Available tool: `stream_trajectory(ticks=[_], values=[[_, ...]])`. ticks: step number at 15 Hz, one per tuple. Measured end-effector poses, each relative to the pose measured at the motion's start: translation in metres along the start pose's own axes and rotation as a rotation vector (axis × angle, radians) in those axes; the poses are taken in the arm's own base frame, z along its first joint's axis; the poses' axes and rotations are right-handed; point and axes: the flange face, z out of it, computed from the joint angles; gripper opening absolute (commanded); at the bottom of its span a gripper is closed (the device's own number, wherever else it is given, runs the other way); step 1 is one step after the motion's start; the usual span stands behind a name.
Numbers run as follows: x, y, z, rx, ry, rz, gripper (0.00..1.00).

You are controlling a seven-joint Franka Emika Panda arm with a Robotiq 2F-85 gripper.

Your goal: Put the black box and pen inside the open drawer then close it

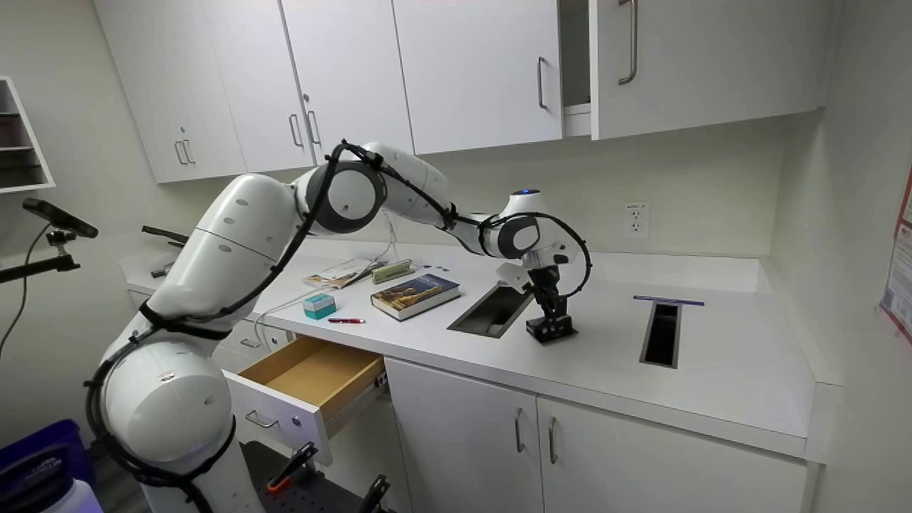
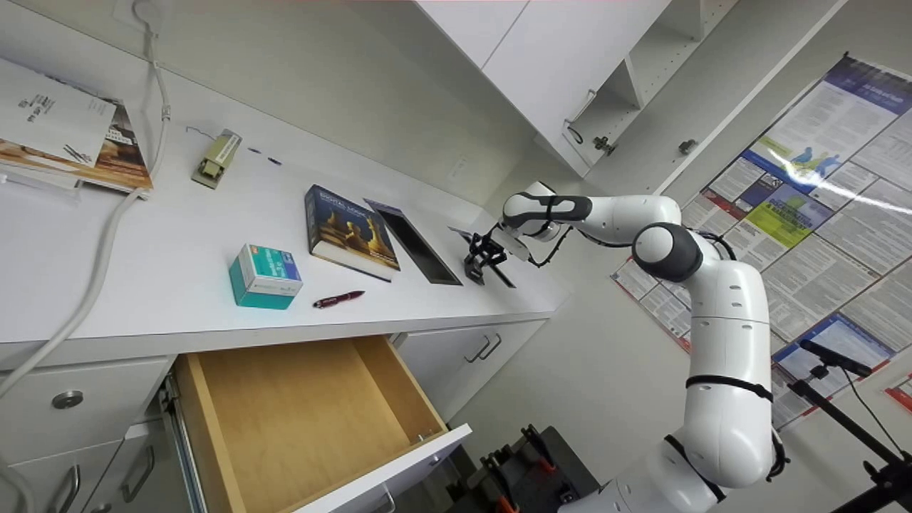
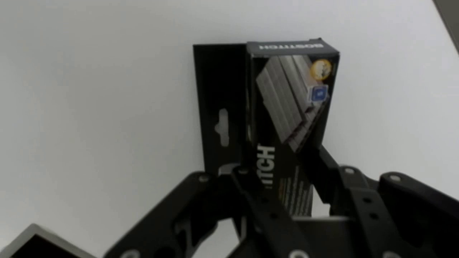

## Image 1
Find white lower drawer unit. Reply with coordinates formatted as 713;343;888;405
210;318;297;375

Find white lower cabinet door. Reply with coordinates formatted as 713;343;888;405
536;397;814;513
381;354;543;513

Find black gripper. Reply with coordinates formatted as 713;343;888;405
526;261;575;331

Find white wall outlet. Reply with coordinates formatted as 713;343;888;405
622;199;655;238

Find black and red clamp tools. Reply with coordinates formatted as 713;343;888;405
258;438;397;513

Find black camera on stand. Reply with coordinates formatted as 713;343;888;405
0;194;102;288

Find blue bin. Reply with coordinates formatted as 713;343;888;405
0;417;96;513

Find open wooden drawer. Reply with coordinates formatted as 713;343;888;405
224;335;387;465

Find white open shelf unit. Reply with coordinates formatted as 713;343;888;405
0;75;57;199

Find small black box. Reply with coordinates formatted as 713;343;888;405
523;314;578;344

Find wide rectangular countertop opening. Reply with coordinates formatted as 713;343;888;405
446;281;536;343

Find teal cardboard box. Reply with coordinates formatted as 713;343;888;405
303;291;338;321

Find stack of books and papers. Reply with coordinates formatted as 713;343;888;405
304;256;380;294

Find wall poster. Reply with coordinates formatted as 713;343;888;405
877;167;912;351

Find white upper cabinets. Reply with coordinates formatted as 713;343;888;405
92;0;840;184

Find narrow countertop slot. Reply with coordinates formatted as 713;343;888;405
632;294;709;370

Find white cable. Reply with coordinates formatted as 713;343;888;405
380;211;399;264

